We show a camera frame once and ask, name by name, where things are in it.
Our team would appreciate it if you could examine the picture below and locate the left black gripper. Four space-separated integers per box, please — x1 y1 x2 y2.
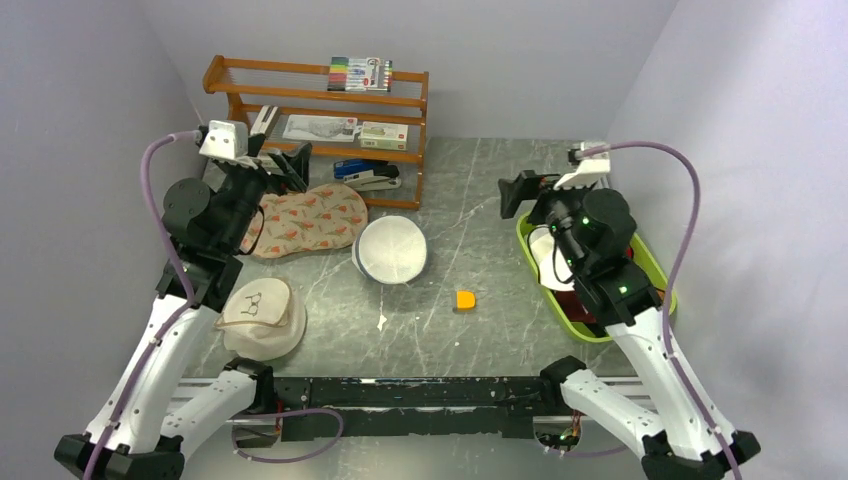
218 133 312 252

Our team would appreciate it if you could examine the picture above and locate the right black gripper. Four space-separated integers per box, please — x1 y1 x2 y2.
498 169 593 274

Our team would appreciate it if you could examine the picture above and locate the floral mesh laundry bag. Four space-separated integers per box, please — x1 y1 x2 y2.
240 183 369 259

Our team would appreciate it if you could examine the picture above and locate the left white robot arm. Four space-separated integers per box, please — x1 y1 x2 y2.
54 137 282 479

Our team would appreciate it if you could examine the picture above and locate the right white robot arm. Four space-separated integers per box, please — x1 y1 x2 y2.
497 170 761 479

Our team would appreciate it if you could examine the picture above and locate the white bra in basket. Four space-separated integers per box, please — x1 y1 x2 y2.
527 226 574 292

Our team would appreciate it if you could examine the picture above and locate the dark red bra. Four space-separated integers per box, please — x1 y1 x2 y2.
553 290 596 325

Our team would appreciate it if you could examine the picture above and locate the round white mesh bag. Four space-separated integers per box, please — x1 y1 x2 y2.
351 215 428 285

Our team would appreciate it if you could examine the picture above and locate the clear plastic packet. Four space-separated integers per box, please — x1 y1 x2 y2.
282 115 358 143

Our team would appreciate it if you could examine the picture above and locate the white black tool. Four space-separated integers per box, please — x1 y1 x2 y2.
250 105 278 137

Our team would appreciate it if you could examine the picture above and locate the blue stapler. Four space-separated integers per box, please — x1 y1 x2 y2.
333 158 388 179

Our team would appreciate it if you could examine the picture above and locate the grey black stapler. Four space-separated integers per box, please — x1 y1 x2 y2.
343 165 402 192

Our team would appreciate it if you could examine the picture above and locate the wooden shelf rack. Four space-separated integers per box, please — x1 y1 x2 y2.
202 55 430 210

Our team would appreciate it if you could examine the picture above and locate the green white box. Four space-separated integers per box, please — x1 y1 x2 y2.
359 121 409 151

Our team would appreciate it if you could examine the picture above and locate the colour marker pen pack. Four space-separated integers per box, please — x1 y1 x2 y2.
327 56 394 92

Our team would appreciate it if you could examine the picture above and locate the small orange block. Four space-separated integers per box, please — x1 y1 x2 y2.
455 290 477 312

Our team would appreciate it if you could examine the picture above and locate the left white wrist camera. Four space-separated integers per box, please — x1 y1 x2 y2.
199 120 249 163

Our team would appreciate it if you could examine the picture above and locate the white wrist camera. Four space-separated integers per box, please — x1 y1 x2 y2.
199 120 249 163
554 141 611 190

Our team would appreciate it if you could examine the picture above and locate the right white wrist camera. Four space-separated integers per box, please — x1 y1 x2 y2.
554 141 611 190

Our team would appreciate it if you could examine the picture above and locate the aluminium frame rail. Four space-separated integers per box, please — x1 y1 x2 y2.
168 377 654 425

